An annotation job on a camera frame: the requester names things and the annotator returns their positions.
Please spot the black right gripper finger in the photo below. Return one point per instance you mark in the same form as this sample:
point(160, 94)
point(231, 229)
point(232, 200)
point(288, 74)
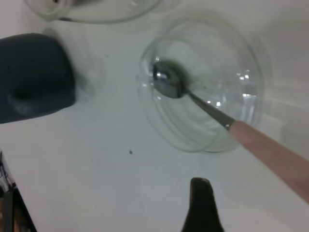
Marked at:
point(201, 207)

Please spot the dark grey ceramic mug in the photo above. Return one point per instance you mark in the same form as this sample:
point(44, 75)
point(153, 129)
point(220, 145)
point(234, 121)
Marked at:
point(36, 77)

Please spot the clear round glass dish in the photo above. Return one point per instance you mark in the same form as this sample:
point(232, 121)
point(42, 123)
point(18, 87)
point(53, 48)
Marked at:
point(193, 135)

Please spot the clear double-wall glass cup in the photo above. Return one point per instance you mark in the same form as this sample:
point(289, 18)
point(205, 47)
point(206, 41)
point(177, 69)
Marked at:
point(108, 14)

